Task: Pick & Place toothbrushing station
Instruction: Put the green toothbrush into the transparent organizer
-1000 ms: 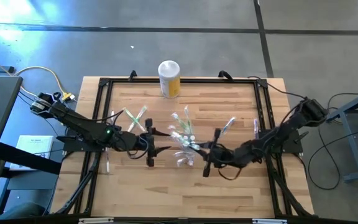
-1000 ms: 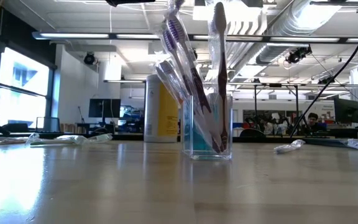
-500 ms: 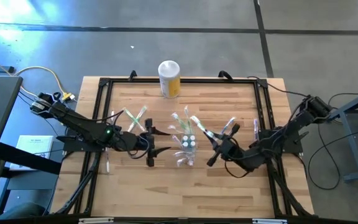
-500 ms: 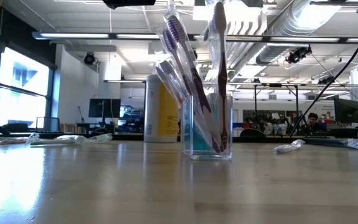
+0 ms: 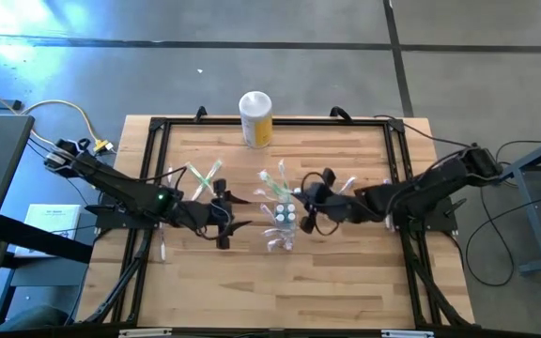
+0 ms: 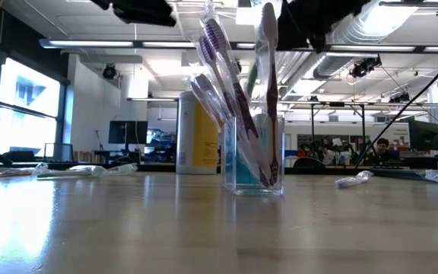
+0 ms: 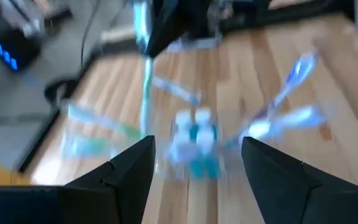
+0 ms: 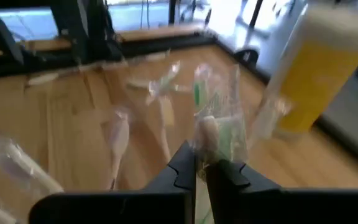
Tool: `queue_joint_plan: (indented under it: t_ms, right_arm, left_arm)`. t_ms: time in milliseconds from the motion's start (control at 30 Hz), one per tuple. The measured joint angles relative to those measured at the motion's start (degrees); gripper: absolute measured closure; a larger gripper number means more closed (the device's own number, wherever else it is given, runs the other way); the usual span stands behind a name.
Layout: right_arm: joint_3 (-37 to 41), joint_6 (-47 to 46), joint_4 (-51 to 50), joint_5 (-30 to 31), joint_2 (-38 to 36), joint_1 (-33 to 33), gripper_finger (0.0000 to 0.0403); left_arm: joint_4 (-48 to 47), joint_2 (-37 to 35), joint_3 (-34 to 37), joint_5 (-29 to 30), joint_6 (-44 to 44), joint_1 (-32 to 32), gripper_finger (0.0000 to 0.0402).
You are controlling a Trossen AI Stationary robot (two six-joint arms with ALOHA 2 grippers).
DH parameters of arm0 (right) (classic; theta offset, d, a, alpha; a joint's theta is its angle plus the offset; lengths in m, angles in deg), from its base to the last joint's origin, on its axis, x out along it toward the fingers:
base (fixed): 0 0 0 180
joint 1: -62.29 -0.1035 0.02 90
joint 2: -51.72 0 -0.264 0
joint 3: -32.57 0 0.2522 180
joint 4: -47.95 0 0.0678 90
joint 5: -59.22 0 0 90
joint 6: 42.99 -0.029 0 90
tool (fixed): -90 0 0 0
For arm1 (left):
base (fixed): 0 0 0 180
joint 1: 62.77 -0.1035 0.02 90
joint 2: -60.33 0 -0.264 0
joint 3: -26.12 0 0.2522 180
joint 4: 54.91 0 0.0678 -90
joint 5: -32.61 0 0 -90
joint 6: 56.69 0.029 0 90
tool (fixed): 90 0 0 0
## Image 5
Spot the black aluminium table frame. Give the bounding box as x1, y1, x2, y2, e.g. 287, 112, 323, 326
80, 115, 476, 330

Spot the black desk beam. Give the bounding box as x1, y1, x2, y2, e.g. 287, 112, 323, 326
0, 213, 94, 265

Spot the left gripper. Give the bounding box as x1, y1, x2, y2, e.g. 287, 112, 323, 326
176, 178, 253, 250

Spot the grey metal stand frame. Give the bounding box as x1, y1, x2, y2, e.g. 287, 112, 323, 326
499, 129, 541, 277

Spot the yellow cable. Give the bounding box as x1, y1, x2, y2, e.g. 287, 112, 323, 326
0, 78, 112, 154

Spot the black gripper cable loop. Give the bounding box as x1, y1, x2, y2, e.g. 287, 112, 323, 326
300, 171, 343, 237

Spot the clear acrylic holder box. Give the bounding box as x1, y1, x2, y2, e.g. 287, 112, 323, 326
272, 200, 299, 239

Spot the white paper booklet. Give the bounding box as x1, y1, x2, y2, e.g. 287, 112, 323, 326
14, 203, 83, 258

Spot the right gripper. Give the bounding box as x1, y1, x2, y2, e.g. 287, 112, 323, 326
292, 168, 370, 234

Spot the black floor cable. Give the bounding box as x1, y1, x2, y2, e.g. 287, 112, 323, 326
465, 194, 541, 288

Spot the white yellow wipes canister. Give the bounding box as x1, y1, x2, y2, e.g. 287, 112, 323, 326
238, 90, 274, 150

